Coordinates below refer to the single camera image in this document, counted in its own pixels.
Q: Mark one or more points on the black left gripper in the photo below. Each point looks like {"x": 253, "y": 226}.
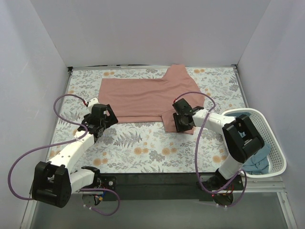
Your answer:
{"x": 110, "y": 114}

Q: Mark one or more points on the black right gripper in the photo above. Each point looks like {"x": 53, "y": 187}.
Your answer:
{"x": 177, "y": 122}

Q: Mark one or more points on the pink t shirt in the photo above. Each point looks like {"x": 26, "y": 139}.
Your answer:
{"x": 150, "y": 100}

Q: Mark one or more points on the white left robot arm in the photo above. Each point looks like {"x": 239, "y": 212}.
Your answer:
{"x": 54, "y": 182}

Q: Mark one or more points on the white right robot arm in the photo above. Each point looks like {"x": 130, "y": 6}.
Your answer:
{"x": 240, "y": 135}

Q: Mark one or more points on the floral patterned table mat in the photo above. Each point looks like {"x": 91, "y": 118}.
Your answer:
{"x": 146, "y": 147}

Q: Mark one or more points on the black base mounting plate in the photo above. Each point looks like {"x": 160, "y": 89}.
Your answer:
{"x": 150, "y": 186}

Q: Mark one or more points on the blue t shirt in basket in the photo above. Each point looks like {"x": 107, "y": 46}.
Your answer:
{"x": 257, "y": 164}

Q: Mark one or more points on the white plastic laundry basket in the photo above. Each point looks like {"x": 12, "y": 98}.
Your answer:
{"x": 276, "y": 159}

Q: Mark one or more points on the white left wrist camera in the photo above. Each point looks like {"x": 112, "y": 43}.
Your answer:
{"x": 89, "y": 104}

